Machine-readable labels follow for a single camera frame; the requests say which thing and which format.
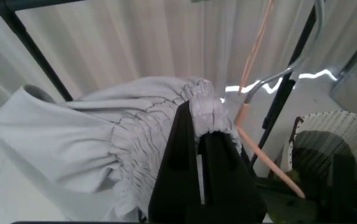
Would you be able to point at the pink clothes hanger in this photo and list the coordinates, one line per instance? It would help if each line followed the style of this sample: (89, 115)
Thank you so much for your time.
(243, 113)
(253, 53)

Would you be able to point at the white curtain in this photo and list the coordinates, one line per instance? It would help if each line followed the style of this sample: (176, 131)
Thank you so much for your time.
(134, 40)

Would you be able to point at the pale grey shorts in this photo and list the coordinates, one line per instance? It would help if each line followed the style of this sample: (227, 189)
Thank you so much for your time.
(72, 140)

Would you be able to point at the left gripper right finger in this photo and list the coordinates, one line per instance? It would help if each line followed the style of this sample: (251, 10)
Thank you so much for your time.
(228, 186)

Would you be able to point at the black clothes rack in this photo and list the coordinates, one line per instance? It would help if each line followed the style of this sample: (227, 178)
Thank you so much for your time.
(35, 53)

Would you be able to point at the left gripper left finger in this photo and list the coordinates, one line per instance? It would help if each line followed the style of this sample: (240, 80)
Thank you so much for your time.
(178, 174)

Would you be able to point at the white laundry basket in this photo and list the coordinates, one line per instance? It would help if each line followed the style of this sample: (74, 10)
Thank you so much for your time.
(321, 121)

